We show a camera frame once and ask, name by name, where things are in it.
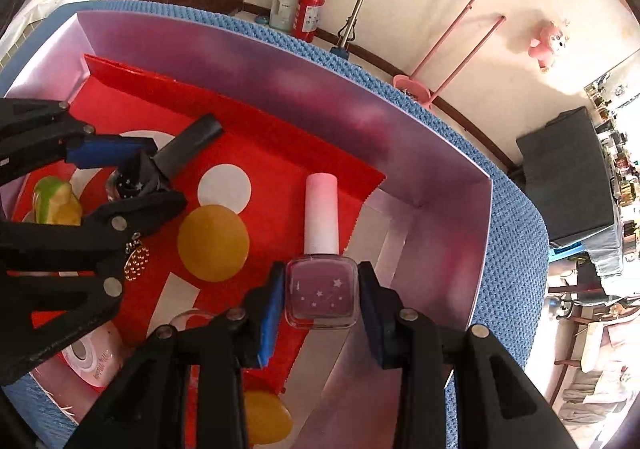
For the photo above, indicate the gold studded cup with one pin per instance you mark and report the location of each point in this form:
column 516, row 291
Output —
column 136, row 261

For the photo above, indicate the orange round disc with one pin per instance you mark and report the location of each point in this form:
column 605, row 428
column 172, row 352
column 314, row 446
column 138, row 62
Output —
column 212, row 244
column 267, row 421

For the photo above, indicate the purple cardboard box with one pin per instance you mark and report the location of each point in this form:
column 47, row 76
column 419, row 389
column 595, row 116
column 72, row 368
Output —
column 300, row 79

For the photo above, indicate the pink round mirror case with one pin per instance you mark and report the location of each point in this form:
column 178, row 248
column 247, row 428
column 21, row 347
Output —
column 97, row 360

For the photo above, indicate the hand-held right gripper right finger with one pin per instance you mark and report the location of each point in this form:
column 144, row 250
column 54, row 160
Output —
column 374, row 326

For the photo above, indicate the pink nail polish bottle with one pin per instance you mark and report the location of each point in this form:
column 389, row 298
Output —
column 320, row 209

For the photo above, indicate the red fire extinguisher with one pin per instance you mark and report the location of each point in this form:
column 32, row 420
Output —
column 307, row 11

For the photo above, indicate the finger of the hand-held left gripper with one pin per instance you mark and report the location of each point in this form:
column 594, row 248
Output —
column 130, row 219
column 110, row 150

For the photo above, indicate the black nail polish bottle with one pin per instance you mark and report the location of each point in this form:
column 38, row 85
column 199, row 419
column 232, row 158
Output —
column 192, row 139

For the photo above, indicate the green capybara toy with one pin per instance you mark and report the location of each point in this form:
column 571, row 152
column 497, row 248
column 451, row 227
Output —
column 55, row 201

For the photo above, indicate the white plastic bottle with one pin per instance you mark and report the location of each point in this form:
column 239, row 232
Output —
column 281, row 6

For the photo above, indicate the pink bear plush toy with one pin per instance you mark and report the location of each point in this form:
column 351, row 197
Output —
column 547, row 44

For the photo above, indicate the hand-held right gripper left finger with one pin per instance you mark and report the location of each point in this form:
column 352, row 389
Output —
column 267, row 326

